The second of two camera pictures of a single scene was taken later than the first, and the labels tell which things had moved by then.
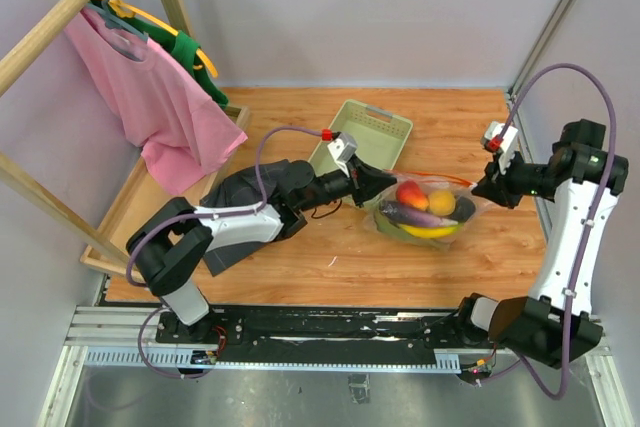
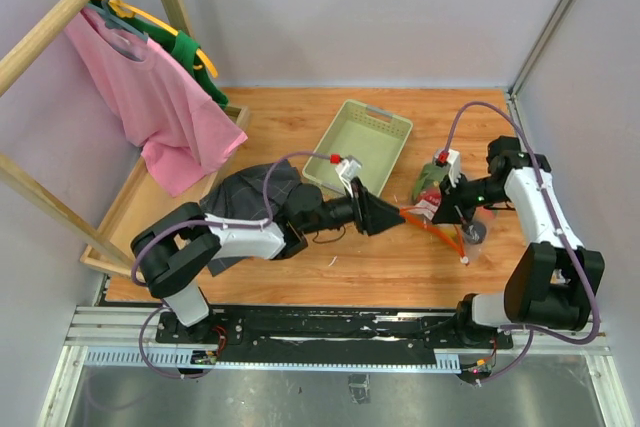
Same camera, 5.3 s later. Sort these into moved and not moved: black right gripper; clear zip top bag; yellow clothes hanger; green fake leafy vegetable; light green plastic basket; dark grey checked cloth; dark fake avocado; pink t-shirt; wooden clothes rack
Moved: green fake leafy vegetable; clear zip top bag; dark fake avocado; black right gripper
Not moved: dark grey checked cloth; light green plastic basket; pink t-shirt; yellow clothes hanger; wooden clothes rack
